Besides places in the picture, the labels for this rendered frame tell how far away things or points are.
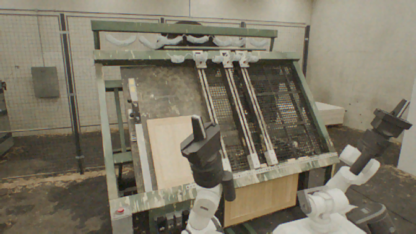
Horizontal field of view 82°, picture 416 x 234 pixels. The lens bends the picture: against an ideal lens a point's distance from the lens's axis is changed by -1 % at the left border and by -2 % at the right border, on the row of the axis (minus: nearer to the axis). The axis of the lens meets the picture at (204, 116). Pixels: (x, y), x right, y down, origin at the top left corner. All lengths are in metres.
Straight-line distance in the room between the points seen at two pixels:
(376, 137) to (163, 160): 1.46
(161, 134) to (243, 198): 1.05
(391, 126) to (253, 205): 1.87
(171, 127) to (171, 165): 0.32
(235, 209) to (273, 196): 0.46
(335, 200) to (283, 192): 2.07
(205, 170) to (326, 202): 0.35
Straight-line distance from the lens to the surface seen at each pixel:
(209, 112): 2.17
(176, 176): 1.98
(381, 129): 1.01
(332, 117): 7.15
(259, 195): 2.65
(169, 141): 2.03
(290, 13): 8.45
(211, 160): 0.63
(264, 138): 2.33
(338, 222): 0.90
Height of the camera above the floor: 1.85
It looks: 14 degrees down
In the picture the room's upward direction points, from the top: straight up
